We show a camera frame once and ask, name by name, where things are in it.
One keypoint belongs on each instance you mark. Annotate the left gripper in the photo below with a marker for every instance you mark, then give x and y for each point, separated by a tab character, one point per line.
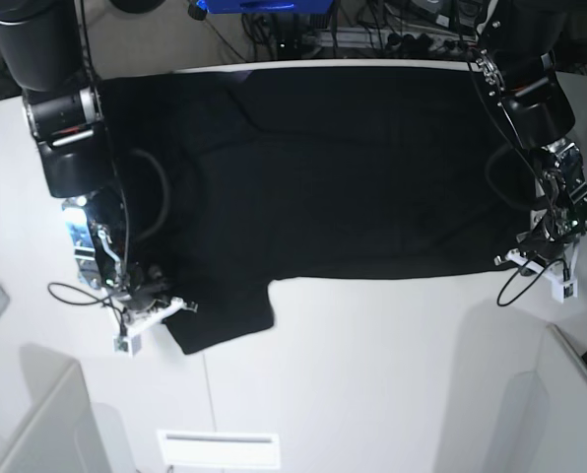
548	238

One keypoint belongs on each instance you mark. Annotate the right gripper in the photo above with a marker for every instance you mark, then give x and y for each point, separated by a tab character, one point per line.
140	287

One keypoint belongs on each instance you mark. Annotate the black T-shirt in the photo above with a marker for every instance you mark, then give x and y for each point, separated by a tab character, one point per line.
337	172

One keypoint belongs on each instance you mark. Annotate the white partition panel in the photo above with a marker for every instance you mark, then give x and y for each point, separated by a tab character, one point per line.
59	433

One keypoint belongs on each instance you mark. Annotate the white power strip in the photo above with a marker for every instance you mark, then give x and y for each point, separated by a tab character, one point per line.
383	39

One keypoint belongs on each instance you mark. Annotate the blue box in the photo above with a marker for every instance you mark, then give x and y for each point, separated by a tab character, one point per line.
220	7

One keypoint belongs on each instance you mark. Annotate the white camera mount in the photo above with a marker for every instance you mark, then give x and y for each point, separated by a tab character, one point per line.
132	324
560	272

